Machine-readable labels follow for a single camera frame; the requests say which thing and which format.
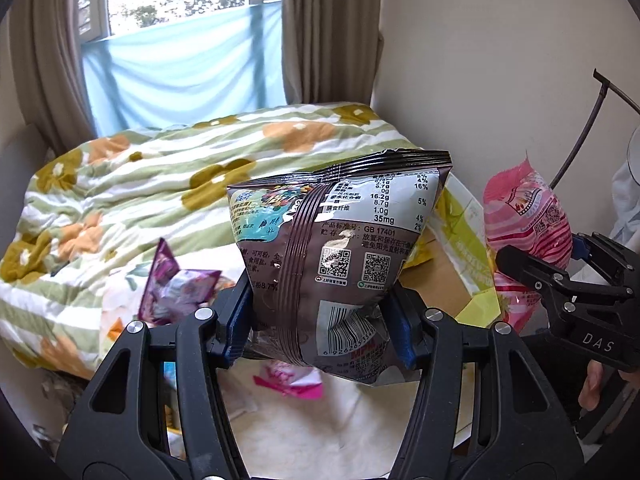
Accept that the person's light shirt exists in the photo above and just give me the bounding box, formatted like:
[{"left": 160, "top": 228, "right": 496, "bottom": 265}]
[{"left": 609, "top": 127, "right": 640, "bottom": 256}]

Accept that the yellow snack packet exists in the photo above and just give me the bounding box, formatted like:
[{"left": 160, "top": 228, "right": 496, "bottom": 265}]
[{"left": 404, "top": 225, "right": 437, "bottom": 267}]

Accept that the pink striped snack bag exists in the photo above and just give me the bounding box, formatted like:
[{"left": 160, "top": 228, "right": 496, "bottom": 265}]
[{"left": 482, "top": 156, "right": 573, "bottom": 336}]

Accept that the beige curtain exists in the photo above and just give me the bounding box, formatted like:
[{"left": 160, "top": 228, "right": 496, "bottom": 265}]
[
  {"left": 7, "top": 0, "right": 96, "bottom": 156},
  {"left": 280, "top": 0, "right": 386, "bottom": 106}
]

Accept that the small pink snack packet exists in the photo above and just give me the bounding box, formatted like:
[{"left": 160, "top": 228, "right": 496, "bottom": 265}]
[{"left": 252, "top": 360, "right": 325, "bottom": 401}]

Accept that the cheese stick snack bag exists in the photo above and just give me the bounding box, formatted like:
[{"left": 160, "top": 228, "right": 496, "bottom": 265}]
[{"left": 159, "top": 357, "right": 187, "bottom": 438}]

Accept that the person's right hand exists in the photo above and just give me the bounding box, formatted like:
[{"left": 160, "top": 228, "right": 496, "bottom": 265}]
[{"left": 578, "top": 360, "right": 607, "bottom": 411}]

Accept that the brown snack bag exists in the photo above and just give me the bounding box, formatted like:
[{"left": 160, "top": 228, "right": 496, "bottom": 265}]
[{"left": 226, "top": 149, "right": 453, "bottom": 386}]

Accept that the black curved rod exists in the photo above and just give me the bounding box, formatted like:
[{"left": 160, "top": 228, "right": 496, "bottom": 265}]
[{"left": 547, "top": 69, "right": 640, "bottom": 188}]

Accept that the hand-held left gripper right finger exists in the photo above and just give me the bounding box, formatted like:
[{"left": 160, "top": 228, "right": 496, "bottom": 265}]
[{"left": 385, "top": 287, "right": 586, "bottom": 480}]

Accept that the purple snack bag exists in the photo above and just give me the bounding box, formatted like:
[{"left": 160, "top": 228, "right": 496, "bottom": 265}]
[{"left": 139, "top": 237, "right": 222, "bottom": 326}]

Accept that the cream patterned bed sheet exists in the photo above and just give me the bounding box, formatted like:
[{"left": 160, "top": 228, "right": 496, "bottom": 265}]
[{"left": 220, "top": 365, "right": 426, "bottom": 466}]

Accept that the floral striped blanket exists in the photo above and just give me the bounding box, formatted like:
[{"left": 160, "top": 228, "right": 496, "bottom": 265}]
[{"left": 0, "top": 102, "right": 426, "bottom": 376}]

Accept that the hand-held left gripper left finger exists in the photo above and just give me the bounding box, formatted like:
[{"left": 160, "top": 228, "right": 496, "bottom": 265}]
[{"left": 55, "top": 282, "right": 256, "bottom": 480}]

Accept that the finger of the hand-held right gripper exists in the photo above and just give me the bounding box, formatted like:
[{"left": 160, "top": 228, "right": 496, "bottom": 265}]
[
  {"left": 572, "top": 232, "right": 640, "bottom": 288},
  {"left": 494, "top": 243, "right": 601, "bottom": 311}
]

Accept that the light blue cloth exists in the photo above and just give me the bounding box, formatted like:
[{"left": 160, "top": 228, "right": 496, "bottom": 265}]
[{"left": 81, "top": 2, "right": 287, "bottom": 138}]

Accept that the green and white cardboard box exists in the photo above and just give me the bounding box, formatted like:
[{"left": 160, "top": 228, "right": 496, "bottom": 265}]
[{"left": 405, "top": 172, "right": 506, "bottom": 331}]

